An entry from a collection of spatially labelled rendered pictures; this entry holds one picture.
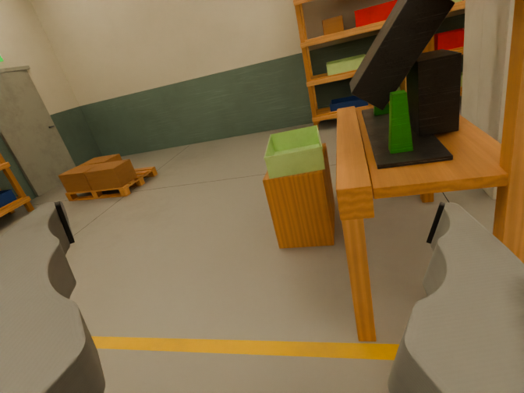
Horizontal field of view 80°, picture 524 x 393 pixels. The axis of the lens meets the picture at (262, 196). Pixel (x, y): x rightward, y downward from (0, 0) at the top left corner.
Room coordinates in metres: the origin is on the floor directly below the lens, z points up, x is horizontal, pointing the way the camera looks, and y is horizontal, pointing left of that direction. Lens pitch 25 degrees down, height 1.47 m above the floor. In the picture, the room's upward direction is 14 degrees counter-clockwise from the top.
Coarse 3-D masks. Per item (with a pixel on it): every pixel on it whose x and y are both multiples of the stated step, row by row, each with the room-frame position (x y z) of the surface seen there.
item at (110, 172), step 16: (96, 160) 5.32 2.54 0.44; (112, 160) 5.21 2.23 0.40; (128, 160) 4.75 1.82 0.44; (64, 176) 4.85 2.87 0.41; (80, 176) 4.70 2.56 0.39; (96, 176) 4.57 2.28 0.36; (112, 176) 4.46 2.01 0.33; (128, 176) 4.62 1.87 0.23; (144, 176) 5.13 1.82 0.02; (80, 192) 4.75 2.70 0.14; (96, 192) 4.64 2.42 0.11; (128, 192) 4.46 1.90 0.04
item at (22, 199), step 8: (0, 160) 4.87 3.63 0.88; (0, 168) 4.76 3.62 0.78; (8, 168) 4.90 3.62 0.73; (8, 176) 4.87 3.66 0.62; (16, 184) 4.89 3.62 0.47; (0, 192) 4.90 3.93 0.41; (8, 192) 4.75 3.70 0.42; (16, 192) 4.87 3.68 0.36; (0, 200) 4.61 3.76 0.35; (8, 200) 4.69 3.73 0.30; (16, 200) 4.76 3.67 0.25; (24, 200) 4.82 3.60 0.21; (0, 208) 4.52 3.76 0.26; (8, 208) 4.56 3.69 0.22; (32, 208) 4.90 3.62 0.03; (0, 216) 4.41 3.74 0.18
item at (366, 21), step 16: (304, 0) 5.25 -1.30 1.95; (464, 0) 4.64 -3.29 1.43; (336, 16) 5.23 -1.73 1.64; (368, 16) 5.07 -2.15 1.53; (384, 16) 4.99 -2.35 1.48; (304, 32) 5.73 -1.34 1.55; (336, 32) 5.24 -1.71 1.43; (352, 32) 5.05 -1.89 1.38; (448, 32) 5.08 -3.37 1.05; (304, 48) 5.32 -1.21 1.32; (448, 48) 4.74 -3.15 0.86; (304, 64) 5.33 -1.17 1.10; (336, 64) 5.23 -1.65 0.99; (352, 64) 5.15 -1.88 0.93; (320, 80) 5.23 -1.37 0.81; (336, 80) 5.15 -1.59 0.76; (352, 96) 5.55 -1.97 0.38; (320, 112) 5.43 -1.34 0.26; (336, 112) 5.21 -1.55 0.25
